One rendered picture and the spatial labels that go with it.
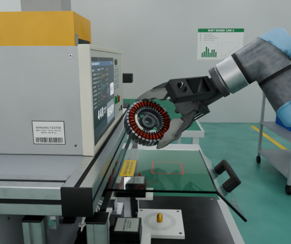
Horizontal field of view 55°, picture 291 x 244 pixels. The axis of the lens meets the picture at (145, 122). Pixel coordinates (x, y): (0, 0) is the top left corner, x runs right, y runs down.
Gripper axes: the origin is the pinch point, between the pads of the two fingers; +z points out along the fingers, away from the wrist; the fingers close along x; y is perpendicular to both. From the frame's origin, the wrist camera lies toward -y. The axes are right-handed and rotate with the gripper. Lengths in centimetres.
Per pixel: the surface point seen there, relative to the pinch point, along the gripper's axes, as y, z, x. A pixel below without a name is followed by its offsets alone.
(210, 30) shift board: 465, -17, 272
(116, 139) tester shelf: -5.2, 5.9, -1.6
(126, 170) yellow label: -7.9, 5.1, -9.8
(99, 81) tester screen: -14.5, -0.3, 7.7
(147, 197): 19.9, 17.4, -13.6
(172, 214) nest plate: 32.6, 17.8, -20.8
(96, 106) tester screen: -15.6, 1.7, 2.5
